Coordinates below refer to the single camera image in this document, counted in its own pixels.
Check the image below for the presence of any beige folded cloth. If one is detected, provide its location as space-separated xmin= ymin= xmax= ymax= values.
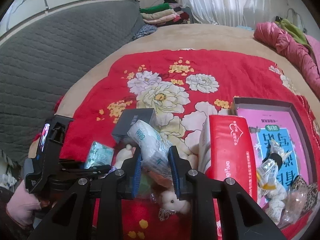
xmin=142 ymin=9 xmax=175 ymax=20

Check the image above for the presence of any grey quilted cover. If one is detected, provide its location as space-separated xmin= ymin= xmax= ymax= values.
xmin=0 ymin=0 xmax=145 ymax=167

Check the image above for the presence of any pink folded cloth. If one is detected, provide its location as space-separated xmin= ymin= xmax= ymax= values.
xmin=145 ymin=14 xmax=181 ymax=26

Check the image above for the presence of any dark patterned cloth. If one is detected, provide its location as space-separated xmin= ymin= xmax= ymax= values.
xmin=132 ymin=25 xmax=158 ymax=40

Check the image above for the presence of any green egg sponge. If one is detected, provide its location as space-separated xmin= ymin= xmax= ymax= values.
xmin=138 ymin=177 xmax=152 ymax=198

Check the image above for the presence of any leopard print scrunchie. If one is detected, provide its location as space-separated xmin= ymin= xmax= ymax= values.
xmin=291 ymin=175 xmax=318 ymax=212

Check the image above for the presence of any green folded cloth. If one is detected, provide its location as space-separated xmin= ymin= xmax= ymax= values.
xmin=140 ymin=3 xmax=170 ymax=13

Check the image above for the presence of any white blue tissue pack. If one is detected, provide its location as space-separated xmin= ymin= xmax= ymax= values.
xmin=127 ymin=120 xmax=175 ymax=178

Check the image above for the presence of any beige bed sheet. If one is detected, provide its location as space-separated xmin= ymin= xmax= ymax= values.
xmin=27 ymin=24 xmax=320 ymax=155

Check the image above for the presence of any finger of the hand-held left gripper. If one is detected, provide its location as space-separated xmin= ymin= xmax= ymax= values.
xmin=84 ymin=164 xmax=112 ymax=178

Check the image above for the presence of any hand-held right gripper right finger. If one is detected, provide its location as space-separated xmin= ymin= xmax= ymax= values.
xmin=168 ymin=146 xmax=288 ymax=240

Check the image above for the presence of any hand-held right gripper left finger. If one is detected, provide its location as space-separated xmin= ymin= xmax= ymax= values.
xmin=27 ymin=152 xmax=143 ymax=240

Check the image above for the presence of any white floral scrunchie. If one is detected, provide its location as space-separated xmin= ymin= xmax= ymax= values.
xmin=261 ymin=182 xmax=288 ymax=224

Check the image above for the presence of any red floral blanket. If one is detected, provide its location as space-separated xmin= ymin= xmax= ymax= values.
xmin=56 ymin=49 xmax=320 ymax=240

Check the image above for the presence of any red white box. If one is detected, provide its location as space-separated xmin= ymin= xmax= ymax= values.
xmin=199 ymin=115 xmax=259 ymax=203

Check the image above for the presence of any white curtain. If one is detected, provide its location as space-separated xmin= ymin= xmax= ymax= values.
xmin=174 ymin=0 xmax=288 ymax=28

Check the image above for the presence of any yellow snack packet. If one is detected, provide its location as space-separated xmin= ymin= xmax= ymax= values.
xmin=256 ymin=140 xmax=285 ymax=189

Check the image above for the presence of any shallow grey pink box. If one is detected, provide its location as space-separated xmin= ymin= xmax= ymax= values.
xmin=230 ymin=96 xmax=319 ymax=230

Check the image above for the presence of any pink quilt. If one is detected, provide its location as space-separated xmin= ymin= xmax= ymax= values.
xmin=254 ymin=22 xmax=320 ymax=100

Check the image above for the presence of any dark blue box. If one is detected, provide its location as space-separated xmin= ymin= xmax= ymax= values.
xmin=111 ymin=108 xmax=157 ymax=143

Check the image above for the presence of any clear plastic bag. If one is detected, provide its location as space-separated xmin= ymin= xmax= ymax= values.
xmin=282 ymin=187 xmax=309 ymax=227

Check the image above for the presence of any green tissue packet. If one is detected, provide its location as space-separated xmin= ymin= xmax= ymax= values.
xmin=84 ymin=141 xmax=115 ymax=169

